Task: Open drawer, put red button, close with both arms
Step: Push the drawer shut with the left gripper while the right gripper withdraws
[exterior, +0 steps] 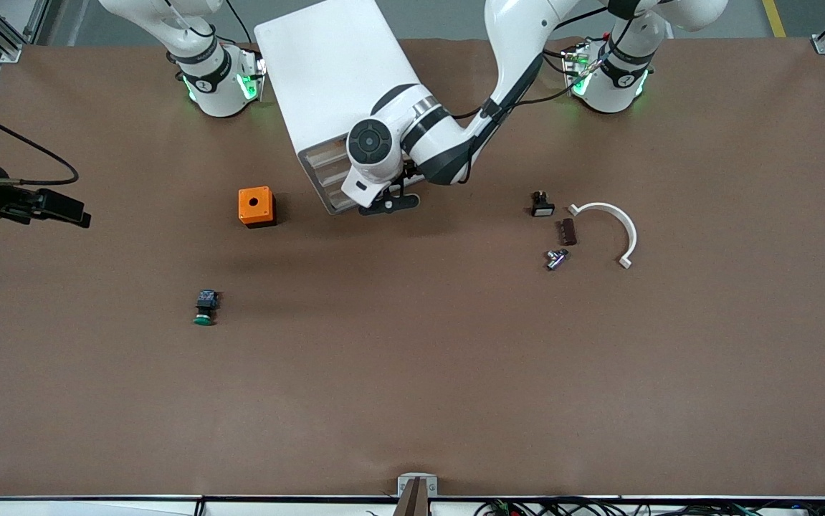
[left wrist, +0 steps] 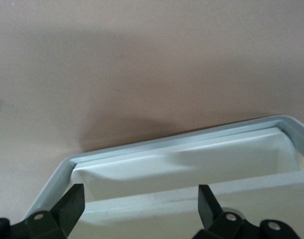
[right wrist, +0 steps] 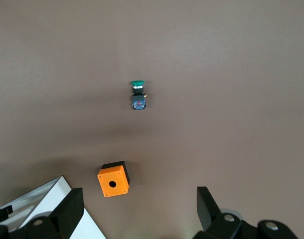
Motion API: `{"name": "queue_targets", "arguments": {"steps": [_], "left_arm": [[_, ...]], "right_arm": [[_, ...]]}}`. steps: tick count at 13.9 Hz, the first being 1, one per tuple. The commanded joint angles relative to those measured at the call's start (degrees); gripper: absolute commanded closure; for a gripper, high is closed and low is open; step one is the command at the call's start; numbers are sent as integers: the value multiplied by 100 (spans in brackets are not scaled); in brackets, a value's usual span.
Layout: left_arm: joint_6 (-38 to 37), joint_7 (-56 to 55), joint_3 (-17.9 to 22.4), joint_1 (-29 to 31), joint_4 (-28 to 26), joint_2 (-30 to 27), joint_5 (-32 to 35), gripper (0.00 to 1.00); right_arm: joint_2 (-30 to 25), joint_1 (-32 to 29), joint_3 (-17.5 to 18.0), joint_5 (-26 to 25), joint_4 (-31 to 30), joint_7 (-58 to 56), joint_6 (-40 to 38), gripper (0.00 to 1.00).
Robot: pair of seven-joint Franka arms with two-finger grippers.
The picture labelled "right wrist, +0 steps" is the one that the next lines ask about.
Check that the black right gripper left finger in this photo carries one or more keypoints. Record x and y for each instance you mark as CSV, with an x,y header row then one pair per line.
x,y
69,209

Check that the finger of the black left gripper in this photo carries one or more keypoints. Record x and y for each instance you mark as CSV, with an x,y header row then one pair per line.
x,y
2,214

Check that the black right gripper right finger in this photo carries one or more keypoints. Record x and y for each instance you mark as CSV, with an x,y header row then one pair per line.
x,y
206,209

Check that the white plastic drawer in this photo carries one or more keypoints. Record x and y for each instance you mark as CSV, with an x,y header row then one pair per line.
x,y
52,196

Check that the green mushroom push button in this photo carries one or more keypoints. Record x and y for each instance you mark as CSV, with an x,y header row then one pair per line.
x,y
138,99

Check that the orange button enclosure box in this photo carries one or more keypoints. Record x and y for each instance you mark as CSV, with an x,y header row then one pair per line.
x,y
104,181

